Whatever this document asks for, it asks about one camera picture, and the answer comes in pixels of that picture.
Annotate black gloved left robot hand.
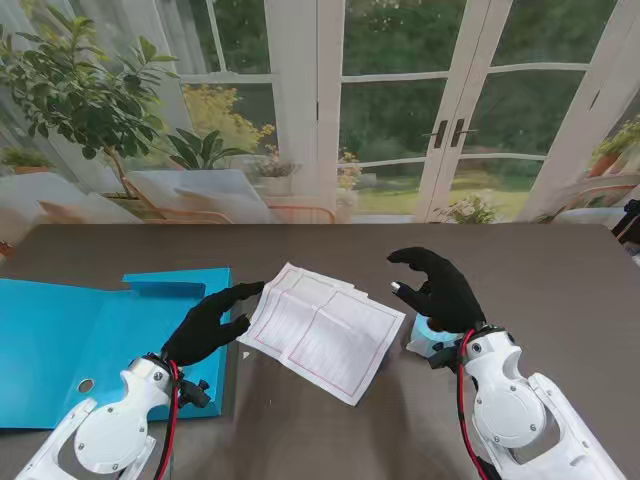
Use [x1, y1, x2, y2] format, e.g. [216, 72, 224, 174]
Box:
[160, 281, 265, 367]

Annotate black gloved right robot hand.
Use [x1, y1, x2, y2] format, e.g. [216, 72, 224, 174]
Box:
[387, 246, 487, 335]

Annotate light blue label roll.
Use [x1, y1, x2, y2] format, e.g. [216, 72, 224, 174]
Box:
[404, 312, 464, 359]

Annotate blue file box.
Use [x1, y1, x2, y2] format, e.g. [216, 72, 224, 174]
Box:
[0, 267, 236, 430]

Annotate white lined paper sheets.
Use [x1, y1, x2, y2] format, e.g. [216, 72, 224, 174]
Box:
[236, 262, 407, 407]

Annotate black stand at table edge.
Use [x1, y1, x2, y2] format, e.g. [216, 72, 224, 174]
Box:
[610, 198, 640, 246]

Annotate printed garden window backdrop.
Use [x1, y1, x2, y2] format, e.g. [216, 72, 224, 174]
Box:
[0, 0, 640, 227]

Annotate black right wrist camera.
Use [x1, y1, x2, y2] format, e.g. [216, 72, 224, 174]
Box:
[432, 344, 461, 371]

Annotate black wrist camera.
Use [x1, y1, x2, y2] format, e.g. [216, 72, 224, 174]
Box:
[177, 378, 211, 409]
[432, 344, 461, 371]

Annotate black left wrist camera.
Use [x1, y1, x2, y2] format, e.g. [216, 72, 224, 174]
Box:
[177, 378, 211, 409]

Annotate red left arm cable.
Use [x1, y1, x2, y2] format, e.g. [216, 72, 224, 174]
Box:
[152, 359, 181, 480]

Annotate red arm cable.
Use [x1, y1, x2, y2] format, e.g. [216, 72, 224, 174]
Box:
[152, 359, 181, 480]
[455, 329, 494, 480]

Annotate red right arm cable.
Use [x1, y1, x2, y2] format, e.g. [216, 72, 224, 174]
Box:
[455, 329, 494, 480]

